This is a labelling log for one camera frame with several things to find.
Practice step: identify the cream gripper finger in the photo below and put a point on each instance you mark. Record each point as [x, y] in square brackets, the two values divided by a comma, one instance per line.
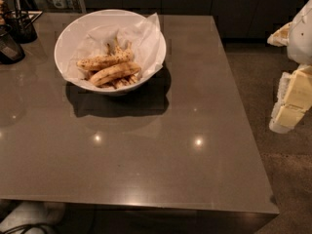
[294, 99]
[280, 37]

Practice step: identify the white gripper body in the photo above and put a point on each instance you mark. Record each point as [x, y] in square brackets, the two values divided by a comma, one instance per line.
[301, 39]

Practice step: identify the spotted banana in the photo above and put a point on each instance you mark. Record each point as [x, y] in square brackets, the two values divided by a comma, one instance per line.
[99, 62]
[114, 72]
[121, 82]

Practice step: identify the white robot base below table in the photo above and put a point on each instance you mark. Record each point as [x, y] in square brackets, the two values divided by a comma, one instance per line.
[30, 217]

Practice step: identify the white bowl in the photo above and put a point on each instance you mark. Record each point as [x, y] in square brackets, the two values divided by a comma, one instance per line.
[70, 36]

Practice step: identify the white paper liner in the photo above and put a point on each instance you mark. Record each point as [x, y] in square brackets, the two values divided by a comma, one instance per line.
[143, 39]

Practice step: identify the black wire utensil holder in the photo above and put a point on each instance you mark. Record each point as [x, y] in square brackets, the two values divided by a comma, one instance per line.
[23, 30]

